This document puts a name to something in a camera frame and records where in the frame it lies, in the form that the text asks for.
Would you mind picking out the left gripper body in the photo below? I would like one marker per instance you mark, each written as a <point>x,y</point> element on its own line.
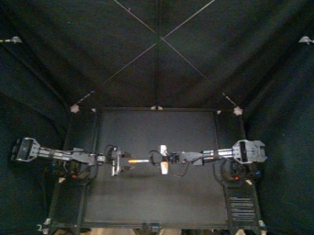
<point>117,162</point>

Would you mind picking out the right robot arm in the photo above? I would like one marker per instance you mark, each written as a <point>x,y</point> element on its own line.
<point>229,153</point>

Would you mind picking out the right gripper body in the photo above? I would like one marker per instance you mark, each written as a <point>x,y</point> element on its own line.
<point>165,159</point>

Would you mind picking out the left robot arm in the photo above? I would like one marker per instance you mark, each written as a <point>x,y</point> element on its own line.
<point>62,154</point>

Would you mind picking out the grey marker pen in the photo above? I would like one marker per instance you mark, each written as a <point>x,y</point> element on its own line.
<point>138,161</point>

